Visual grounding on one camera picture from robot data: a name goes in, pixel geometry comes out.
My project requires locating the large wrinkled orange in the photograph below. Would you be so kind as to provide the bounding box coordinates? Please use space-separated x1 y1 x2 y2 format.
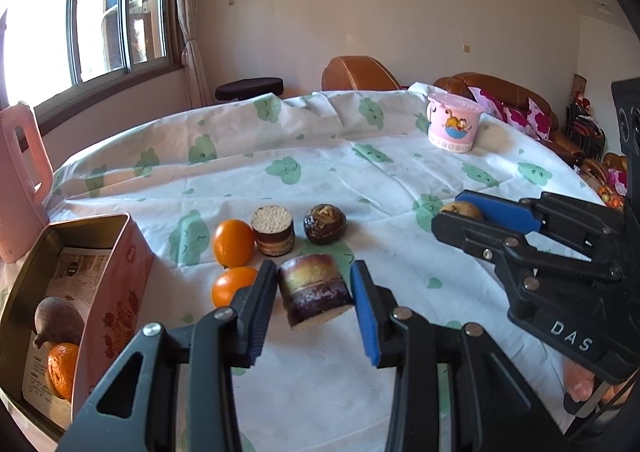
47 342 79 402

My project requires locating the smooth orange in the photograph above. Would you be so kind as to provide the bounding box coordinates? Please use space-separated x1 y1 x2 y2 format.
210 267 257 308
213 219 255 269

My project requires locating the brown pear-shaped avocado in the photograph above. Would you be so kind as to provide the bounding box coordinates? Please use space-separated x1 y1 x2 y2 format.
34 297 85 349

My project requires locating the brown cylinder cake slice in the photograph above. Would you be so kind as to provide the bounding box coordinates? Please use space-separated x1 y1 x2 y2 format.
250 205 295 257

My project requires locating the dark brown walnut-like fruit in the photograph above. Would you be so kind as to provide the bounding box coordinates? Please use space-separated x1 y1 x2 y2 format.
303 204 347 246

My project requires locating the small yellow-brown round fruit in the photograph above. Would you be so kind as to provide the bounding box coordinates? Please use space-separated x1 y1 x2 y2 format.
439 201 484 220

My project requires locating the right human hand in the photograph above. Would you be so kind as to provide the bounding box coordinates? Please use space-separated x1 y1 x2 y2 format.
563 359 630 406

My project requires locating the pink floral cushion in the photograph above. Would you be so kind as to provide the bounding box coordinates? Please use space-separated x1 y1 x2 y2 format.
470 86 552 141

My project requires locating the pink metal tin box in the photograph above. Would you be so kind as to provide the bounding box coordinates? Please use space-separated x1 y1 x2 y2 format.
1 213 154 440

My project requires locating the pink cartoon cup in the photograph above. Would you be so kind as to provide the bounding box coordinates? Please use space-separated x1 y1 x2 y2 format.
426 92 484 154

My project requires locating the brown leather sofa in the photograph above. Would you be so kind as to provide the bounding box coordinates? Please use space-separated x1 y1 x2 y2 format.
435 72 585 167

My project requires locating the white cloud print tablecloth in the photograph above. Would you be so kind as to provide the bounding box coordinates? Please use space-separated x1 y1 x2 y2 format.
0 81 606 452

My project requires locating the brown leather armchair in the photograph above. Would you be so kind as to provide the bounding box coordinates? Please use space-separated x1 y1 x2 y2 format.
321 55 402 91

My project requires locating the pink electric kettle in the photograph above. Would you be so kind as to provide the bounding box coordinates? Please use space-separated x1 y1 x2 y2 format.
1 103 53 263

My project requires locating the dark round stool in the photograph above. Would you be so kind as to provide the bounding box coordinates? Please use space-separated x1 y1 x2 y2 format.
215 77 284 102

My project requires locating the sliding glass window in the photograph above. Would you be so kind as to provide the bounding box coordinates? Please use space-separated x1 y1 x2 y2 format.
1 0 179 133

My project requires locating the white right curtain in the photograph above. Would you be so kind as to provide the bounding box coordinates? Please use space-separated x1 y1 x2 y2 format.
176 0 210 108

